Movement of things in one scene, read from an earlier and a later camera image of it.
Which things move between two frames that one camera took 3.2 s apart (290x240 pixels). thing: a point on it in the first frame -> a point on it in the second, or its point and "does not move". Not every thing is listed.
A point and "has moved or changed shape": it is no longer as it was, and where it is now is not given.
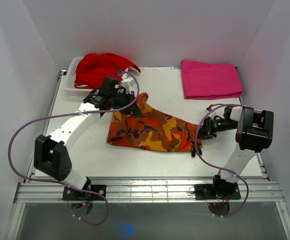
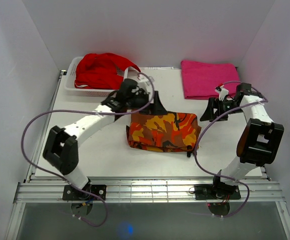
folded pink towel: [204, 80] does not move
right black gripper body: [212, 127] -> [223, 106]
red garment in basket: [91, 70] does not move
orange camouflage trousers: [152, 130] has moved or changed shape
